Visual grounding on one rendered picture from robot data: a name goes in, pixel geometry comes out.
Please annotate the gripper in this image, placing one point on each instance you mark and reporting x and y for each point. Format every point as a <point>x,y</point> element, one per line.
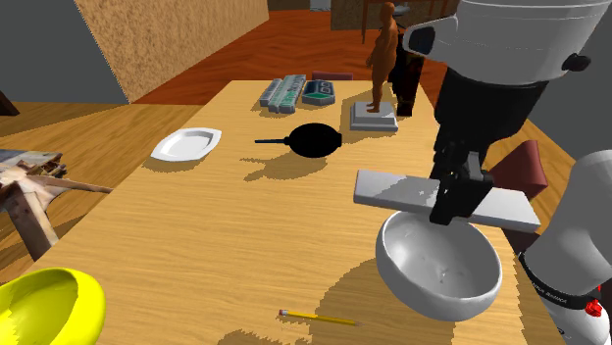
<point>483,105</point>

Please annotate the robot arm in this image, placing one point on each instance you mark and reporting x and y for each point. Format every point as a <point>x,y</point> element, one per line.
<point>516,38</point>

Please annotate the dark red chair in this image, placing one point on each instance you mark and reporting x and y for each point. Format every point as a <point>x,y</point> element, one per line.
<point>519,167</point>
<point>332,75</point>

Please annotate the grey flat slab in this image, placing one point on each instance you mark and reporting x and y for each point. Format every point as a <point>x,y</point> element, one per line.
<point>382,188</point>

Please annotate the white bowl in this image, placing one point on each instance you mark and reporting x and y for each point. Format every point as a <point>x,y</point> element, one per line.
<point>430,267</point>

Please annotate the orange human figure grey base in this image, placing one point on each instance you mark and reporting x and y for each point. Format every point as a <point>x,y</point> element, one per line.
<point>385,52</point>

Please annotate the black pan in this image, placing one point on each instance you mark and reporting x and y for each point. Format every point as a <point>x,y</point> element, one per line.
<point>315,140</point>

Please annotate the teal box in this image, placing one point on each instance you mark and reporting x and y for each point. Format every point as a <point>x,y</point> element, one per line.
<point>318,93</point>

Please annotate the grey green box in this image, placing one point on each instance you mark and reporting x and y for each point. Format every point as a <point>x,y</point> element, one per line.
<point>288,93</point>

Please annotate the yellow pencil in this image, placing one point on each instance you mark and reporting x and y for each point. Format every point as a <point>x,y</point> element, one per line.
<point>318,317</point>

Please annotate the narrow grey box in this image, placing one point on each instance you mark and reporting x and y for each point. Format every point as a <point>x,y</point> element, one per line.
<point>270,93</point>

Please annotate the light wooden table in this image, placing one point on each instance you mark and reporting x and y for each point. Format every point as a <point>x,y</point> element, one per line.
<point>215,229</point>

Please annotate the white plate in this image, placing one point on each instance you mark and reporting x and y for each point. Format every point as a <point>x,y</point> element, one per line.
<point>186,143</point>

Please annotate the rough wooden side table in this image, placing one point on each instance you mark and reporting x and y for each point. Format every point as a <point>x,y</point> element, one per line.
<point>24,191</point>

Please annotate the yellow bowl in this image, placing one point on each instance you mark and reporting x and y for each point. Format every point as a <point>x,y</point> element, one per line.
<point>38,305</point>

